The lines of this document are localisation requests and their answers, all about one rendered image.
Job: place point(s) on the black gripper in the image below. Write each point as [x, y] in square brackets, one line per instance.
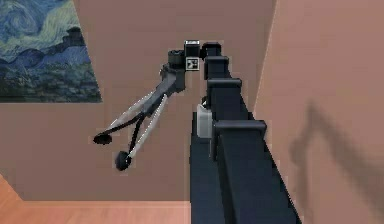
[173, 75]

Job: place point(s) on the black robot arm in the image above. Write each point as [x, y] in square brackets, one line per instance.
[246, 160]

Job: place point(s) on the blue swirling landscape painting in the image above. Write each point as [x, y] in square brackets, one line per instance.
[43, 50]

